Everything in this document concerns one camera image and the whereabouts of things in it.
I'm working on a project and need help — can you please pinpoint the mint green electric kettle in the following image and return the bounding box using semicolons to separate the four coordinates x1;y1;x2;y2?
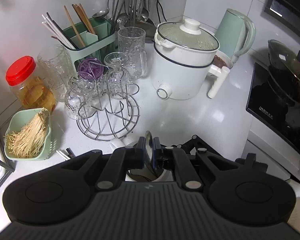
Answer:
215;8;257;63

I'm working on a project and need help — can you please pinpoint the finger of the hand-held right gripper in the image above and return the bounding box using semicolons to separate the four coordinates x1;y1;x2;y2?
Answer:
176;134;208;153

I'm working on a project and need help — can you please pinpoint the black induction cooktop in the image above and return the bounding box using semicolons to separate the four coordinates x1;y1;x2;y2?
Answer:
245;62;300;161

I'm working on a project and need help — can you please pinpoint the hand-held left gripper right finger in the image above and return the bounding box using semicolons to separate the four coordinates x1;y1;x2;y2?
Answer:
153;137;237;190

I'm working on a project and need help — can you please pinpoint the metal spoon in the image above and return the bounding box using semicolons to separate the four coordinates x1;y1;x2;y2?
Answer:
144;130;155;174

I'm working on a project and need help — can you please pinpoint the crystal goblet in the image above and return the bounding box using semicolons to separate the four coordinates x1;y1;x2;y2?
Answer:
64;76;96;120
104;52;131;98

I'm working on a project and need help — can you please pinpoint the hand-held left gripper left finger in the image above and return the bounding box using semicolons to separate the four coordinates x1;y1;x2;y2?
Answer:
57;137;146;190

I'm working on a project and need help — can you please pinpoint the steel ladle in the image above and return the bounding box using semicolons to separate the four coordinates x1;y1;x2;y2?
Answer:
92;10;108;19

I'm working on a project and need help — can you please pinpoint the floral ceramic bowl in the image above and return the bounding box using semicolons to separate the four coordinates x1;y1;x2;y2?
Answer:
213;51;234;70

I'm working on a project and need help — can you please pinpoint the white electric cooking pot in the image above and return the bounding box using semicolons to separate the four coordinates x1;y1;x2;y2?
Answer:
154;18;231;101

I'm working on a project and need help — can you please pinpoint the textured glass mug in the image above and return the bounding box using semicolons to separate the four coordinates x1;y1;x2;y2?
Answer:
117;27;148;80
37;44;76;103

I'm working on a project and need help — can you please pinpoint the green plastic basket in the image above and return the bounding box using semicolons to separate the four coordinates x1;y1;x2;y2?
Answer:
4;108;52;161

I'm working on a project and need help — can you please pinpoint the wok with glass lid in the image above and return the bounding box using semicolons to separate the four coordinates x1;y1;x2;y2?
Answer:
267;39;300;112

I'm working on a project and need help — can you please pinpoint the green utensil holder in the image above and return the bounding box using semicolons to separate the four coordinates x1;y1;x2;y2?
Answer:
62;17;116;64

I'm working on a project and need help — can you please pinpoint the black metal knife rack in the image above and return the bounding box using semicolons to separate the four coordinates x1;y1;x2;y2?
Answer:
0;130;17;195

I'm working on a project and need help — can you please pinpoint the wire cup rack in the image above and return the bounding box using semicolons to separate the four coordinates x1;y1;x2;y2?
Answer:
76;57;140;140

